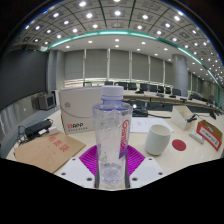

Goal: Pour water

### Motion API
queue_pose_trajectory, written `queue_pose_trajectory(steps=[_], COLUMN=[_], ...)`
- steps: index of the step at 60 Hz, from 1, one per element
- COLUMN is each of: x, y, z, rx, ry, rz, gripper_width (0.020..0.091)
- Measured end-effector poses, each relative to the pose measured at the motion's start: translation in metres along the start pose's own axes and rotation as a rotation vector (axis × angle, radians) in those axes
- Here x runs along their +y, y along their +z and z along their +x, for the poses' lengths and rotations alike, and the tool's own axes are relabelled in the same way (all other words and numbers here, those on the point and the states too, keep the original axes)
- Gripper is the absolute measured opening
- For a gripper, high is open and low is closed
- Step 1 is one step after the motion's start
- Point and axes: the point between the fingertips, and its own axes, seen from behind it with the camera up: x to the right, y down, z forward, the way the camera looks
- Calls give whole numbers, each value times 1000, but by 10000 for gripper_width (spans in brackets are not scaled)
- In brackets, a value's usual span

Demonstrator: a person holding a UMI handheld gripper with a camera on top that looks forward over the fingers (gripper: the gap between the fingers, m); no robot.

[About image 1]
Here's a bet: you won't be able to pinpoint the long curved conference desk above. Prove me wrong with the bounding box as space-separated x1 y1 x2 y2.
123 89 224 113

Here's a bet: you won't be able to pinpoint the row of black office chairs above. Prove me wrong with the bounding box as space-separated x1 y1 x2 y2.
83 80 218 103

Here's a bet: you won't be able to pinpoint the white ceramic mug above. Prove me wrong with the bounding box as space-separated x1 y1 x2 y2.
144 124 172 157

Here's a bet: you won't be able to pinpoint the clear plastic water bottle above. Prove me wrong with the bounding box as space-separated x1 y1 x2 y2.
92 85 134 187

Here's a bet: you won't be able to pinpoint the brown paper envelope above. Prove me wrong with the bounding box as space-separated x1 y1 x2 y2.
13 131 87 174

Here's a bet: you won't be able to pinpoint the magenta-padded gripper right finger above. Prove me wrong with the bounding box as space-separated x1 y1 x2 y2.
124 144 167 190

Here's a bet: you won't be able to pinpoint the black marker in organizer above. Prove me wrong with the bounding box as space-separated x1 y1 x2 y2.
186 113 198 123

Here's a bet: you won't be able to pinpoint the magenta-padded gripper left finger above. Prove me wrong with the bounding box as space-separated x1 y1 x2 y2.
55 143 101 190

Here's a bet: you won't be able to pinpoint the white printed paper carton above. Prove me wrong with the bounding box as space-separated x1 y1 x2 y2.
58 86 104 136

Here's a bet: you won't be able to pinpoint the white power adapter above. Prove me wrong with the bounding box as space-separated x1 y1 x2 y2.
48 125 61 135

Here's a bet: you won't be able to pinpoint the open red-edged cardboard box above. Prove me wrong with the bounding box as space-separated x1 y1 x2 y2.
195 119 224 153

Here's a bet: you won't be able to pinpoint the black desk conference unit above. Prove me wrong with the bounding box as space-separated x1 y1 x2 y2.
131 105 150 118

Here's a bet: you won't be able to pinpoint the black device with cables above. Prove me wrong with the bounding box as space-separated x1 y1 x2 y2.
23 118 54 138

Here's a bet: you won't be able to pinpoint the beige desk organizer tray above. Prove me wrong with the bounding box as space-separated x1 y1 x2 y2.
170 105 198 131

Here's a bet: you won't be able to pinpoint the white printed paper sheet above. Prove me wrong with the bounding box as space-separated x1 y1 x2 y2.
129 116 175 134

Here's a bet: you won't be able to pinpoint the recessed ceiling lights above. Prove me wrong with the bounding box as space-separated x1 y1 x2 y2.
24 0 224 79

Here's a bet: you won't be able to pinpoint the flat round red coaster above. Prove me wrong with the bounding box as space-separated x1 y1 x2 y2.
171 138 187 152

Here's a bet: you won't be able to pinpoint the small grey monitor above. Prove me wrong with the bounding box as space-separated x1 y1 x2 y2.
37 93 57 111

